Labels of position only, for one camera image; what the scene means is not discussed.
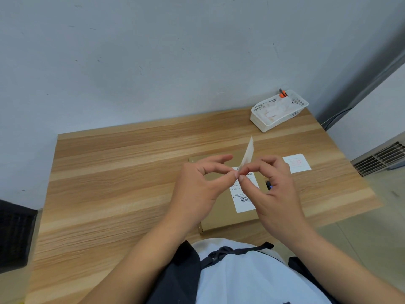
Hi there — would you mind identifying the person's right hand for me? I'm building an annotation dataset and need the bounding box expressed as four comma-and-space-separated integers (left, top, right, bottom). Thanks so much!
238, 156, 313, 248

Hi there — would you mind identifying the person's left hand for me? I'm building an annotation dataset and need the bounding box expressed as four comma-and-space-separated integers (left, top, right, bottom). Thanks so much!
167, 154, 240, 233

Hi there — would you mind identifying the white sticker strip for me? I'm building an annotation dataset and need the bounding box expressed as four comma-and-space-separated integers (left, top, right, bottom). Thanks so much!
238, 136, 255, 172

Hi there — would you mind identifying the person's right forearm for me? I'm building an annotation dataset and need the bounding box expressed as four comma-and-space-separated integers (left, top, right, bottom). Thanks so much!
286, 227, 405, 304

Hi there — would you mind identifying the person's left forearm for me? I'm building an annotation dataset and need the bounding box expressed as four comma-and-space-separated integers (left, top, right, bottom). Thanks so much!
77, 215, 198, 304

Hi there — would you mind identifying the white shipping label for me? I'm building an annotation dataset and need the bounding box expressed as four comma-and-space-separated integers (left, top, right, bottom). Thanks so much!
229, 167, 261, 214

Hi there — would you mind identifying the white sticker sheet red print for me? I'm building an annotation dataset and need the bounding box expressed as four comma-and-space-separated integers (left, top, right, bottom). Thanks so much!
282, 154, 312, 174

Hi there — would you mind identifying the flat brown cardboard box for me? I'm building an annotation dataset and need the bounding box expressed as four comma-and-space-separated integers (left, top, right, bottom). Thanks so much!
189, 154, 270, 235

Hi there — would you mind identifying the white plastic basket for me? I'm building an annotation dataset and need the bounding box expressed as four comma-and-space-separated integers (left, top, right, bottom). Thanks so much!
250, 89, 309, 133

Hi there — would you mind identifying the pile of white stickers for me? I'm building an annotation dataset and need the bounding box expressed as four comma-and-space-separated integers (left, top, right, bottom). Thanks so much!
258, 97, 300, 122

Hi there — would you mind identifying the white shirt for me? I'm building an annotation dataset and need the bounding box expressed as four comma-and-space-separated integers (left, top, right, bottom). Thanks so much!
190, 238, 333, 304

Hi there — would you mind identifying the grey vent grille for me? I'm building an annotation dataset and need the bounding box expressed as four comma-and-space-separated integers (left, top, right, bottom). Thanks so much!
350, 141, 405, 177

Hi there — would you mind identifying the black harness vest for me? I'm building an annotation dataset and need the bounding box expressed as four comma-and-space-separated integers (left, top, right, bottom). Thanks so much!
146, 240, 340, 304

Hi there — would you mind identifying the black mesh chair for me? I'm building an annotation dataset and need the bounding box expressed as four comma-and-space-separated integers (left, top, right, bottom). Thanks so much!
0, 199, 38, 274

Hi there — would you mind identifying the black cable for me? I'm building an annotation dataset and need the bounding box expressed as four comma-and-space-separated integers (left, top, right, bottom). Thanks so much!
323, 106, 355, 131

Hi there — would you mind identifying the grey door frame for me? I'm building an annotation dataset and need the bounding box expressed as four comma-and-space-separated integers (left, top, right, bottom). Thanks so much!
316, 54, 405, 131

